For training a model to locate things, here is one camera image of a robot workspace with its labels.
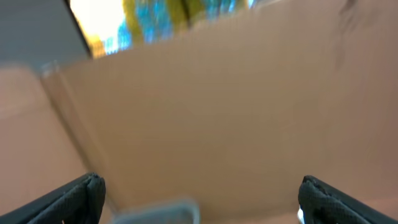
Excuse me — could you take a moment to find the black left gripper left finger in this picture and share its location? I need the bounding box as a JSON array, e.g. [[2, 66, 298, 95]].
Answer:
[[1, 172, 106, 224]]

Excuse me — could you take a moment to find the yellow dish soap bottle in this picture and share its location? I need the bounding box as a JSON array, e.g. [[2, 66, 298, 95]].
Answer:
[[102, 0, 259, 58]]

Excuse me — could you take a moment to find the grey plastic mesh basket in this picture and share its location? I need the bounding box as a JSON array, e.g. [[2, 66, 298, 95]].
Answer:
[[1, 0, 91, 70]]

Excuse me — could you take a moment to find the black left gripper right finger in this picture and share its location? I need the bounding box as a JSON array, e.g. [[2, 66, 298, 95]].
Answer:
[[297, 175, 397, 224]]

